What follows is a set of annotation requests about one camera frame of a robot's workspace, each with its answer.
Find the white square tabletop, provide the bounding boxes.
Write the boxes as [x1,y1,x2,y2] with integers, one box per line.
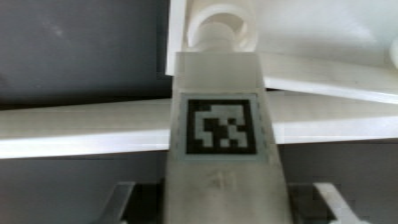
[164,0,398,104]

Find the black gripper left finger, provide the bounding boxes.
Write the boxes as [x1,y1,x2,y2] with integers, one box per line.
[99,182,163,224]

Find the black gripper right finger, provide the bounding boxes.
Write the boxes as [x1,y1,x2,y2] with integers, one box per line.
[287,182,370,224]

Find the white U-shaped obstacle fence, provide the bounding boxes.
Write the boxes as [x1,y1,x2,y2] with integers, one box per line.
[0,91,398,159]

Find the white table leg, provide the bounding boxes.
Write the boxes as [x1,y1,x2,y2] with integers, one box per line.
[164,22,291,224]

